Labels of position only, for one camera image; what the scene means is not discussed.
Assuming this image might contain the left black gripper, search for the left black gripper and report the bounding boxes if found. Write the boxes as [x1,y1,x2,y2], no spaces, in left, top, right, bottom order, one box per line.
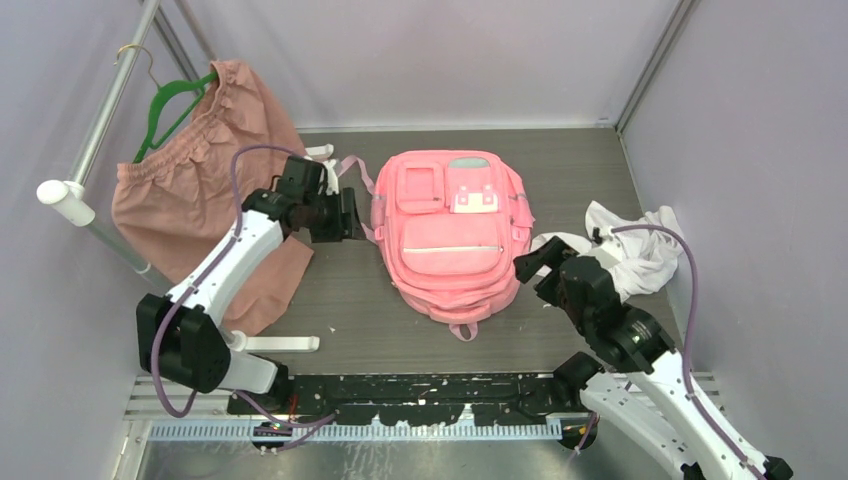
[305,188,367,243]

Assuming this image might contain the pink student backpack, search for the pink student backpack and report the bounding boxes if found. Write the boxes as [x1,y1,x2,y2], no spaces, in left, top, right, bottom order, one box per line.
[329,150,534,342]

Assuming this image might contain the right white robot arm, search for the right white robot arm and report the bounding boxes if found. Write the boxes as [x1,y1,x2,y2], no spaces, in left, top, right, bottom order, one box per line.
[513,236,794,479]

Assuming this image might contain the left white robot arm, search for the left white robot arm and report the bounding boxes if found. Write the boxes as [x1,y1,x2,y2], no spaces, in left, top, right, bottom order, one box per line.
[136,155,366,413]

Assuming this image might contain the white crumpled cloth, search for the white crumpled cloth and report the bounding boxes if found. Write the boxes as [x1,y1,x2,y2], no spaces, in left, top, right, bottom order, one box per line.
[530,201,684,302]

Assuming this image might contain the pink shorts on hanger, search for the pink shorts on hanger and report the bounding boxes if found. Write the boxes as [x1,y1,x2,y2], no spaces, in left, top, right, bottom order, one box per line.
[111,59,333,338]

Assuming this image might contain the green clothes hanger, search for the green clothes hanger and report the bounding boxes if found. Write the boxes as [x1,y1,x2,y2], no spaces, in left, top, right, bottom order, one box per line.
[132,71,220,165]

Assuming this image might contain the white clothes rack stand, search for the white clothes rack stand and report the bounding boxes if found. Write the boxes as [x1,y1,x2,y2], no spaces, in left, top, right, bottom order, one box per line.
[36,0,335,362]

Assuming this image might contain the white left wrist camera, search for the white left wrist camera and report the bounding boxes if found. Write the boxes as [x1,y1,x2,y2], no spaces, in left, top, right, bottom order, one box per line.
[323,160,340,195]

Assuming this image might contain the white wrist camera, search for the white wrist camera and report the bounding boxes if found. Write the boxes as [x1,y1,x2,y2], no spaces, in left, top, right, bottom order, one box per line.
[585,227,626,270]
[323,160,340,195]

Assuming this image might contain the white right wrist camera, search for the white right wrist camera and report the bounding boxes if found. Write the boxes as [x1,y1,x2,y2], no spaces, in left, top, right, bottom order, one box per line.
[585,227,626,270]

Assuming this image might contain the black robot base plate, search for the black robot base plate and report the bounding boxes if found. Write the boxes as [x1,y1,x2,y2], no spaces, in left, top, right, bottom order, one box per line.
[250,373,588,427]

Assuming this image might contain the white slotted cable duct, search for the white slotted cable duct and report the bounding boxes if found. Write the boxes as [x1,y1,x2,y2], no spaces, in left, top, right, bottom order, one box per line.
[148,419,562,443]

